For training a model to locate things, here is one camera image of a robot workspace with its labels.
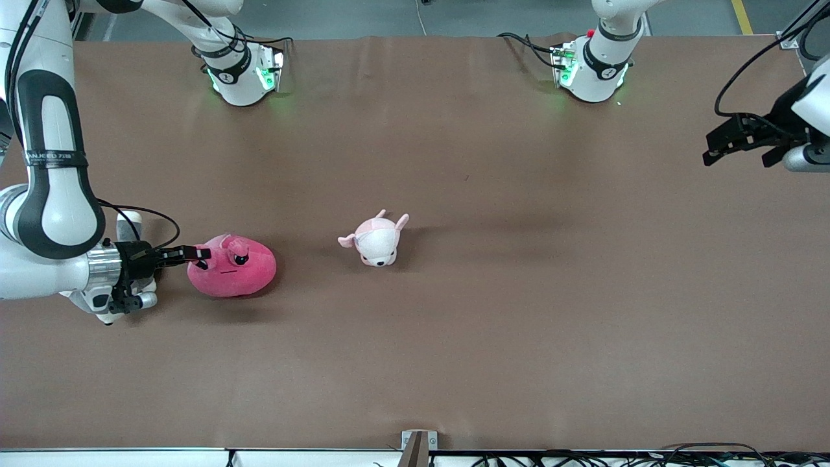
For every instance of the white pink-eared plush toy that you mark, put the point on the white pink-eared plush toy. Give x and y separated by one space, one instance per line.
376 243

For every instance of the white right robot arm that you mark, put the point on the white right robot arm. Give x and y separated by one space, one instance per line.
55 194

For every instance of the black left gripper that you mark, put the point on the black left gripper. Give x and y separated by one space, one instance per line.
781 121

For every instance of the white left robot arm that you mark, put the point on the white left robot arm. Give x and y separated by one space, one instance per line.
596 71

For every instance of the pink round plush toy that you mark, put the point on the pink round plush toy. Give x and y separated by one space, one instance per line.
240 275

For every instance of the metal table edge bracket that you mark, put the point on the metal table edge bracket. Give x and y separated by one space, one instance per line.
419 447

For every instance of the aluminium frame profile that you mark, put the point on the aluminium frame profile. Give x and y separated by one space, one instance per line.
790 39

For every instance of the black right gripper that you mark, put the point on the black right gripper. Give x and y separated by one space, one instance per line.
137 258

